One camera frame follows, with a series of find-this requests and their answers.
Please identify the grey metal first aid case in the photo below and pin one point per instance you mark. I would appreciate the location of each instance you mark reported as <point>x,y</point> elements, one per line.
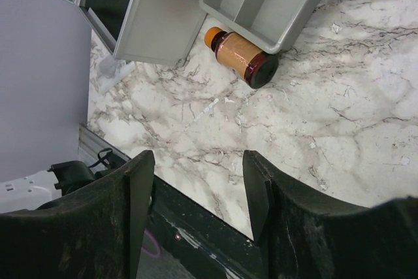
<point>149,31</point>

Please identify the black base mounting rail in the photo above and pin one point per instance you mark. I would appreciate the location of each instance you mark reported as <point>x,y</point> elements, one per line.
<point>181,239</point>

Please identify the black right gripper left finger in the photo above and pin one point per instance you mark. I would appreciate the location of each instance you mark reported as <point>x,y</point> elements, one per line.
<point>93,232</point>

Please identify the brown bottle orange cap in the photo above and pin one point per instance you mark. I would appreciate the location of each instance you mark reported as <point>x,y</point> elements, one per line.
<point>253,65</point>

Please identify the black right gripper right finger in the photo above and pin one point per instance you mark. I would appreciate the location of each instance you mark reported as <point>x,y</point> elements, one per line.
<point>303,233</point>

